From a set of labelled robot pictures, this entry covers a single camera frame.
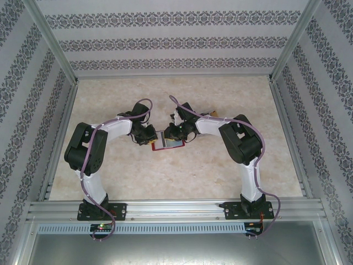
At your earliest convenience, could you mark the red card holder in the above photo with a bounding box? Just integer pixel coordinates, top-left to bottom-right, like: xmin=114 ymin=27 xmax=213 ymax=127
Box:
xmin=151 ymin=130 xmax=185 ymax=152

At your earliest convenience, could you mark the aluminium mounting rail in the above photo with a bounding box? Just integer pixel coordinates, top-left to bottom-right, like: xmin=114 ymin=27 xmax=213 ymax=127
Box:
xmin=26 ymin=198 xmax=328 ymax=221

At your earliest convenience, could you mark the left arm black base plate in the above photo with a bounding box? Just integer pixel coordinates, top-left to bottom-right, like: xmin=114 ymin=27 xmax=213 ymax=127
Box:
xmin=77 ymin=203 xmax=127 ymax=221

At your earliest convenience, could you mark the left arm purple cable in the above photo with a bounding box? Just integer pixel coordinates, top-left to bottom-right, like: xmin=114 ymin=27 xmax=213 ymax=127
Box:
xmin=80 ymin=98 xmax=154 ymax=242

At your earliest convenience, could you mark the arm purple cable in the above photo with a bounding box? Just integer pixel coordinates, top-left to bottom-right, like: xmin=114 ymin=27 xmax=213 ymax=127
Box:
xmin=80 ymin=98 xmax=154 ymax=242
xmin=168 ymin=94 xmax=282 ymax=240

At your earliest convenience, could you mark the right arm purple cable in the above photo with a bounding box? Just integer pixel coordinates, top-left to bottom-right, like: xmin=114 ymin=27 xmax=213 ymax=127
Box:
xmin=168 ymin=94 xmax=282 ymax=240

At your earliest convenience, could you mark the slotted grey cable duct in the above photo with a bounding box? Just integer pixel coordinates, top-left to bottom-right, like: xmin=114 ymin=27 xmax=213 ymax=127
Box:
xmin=37 ymin=222 xmax=246 ymax=235

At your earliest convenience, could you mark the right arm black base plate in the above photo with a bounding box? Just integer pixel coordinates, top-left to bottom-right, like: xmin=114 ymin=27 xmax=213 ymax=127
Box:
xmin=223 ymin=201 xmax=275 ymax=221

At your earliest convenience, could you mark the aluminium frame post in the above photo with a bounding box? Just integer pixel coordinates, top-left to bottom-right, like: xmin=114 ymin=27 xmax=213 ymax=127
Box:
xmin=267 ymin=0 xmax=323 ymax=83
xmin=26 ymin=0 xmax=79 ymax=85

